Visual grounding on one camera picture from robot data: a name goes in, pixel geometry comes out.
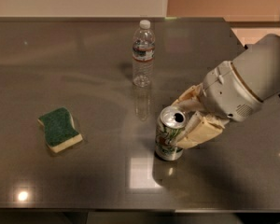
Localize clear plastic water bottle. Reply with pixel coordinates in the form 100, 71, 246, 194
133, 20, 155, 87

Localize green yellow sponge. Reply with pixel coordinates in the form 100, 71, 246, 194
37, 107, 83, 153

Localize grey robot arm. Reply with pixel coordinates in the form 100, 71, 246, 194
170, 34, 280, 148

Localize green white 7up can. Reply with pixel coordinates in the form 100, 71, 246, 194
155, 105, 189, 161

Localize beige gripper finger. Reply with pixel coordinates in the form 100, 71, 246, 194
173, 84, 205, 112
176, 111, 230, 149

